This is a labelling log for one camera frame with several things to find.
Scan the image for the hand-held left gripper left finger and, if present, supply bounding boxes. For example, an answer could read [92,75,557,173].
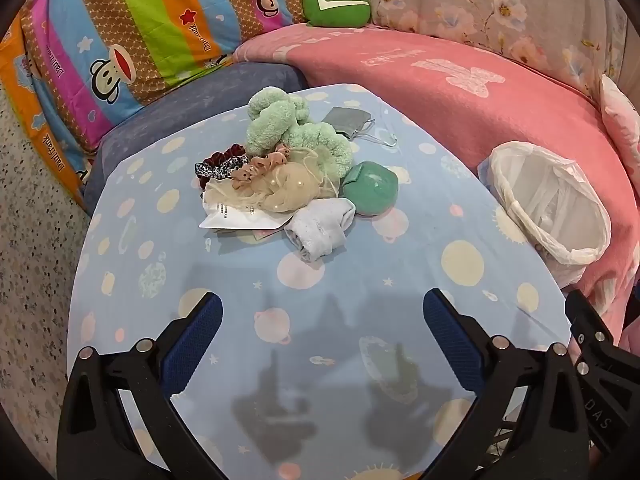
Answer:
[56,292,223,480]

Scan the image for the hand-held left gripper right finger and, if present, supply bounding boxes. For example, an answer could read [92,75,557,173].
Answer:
[422,288,591,480]

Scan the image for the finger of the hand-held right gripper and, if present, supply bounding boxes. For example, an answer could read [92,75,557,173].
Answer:
[565,289,640,461]

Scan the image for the white paper tag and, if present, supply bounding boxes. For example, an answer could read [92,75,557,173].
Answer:
[199,195,291,233]

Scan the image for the white bin with plastic liner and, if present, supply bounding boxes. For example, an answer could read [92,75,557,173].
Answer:
[477,141,612,288]

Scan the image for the white sock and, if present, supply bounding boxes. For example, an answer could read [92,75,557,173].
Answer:
[285,199,357,262]

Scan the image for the green round pouch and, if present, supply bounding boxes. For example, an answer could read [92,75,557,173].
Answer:
[341,161,399,217]

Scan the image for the leopard print scrunchie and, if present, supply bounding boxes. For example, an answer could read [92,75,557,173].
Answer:
[194,155,251,181]

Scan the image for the beige tulle scrunchie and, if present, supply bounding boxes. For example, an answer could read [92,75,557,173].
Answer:
[202,147,341,213]

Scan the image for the dark red scrunchie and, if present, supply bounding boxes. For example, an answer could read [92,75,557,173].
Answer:
[207,144,247,167]

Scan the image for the beige pink bow scrunchie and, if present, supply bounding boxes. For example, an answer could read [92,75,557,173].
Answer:
[230,144,292,192]

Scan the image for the green fluffy scrunchies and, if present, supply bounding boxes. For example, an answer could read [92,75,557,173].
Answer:
[245,87,353,178]

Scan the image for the blue planet print tablecloth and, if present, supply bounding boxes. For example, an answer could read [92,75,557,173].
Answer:
[66,84,576,480]

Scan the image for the small pink pillow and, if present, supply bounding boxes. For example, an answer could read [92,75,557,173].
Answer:
[599,74,640,186]

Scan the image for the blue-grey sofa seat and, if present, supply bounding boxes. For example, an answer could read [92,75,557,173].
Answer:
[82,62,308,216]

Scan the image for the pink bow print blanket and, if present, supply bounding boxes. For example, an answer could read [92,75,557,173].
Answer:
[232,22,640,356]

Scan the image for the striped cartoon print quilt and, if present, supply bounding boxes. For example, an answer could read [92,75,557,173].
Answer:
[0,0,316,211]

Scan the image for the grey floral blanket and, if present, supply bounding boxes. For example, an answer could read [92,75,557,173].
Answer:
[312,0,628,106]

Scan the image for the green round cushion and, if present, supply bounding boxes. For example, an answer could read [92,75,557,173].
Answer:
[302,0,372,28]

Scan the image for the grey drawstring pouch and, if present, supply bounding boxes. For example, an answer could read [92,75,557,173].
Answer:
[321,106,398,150]

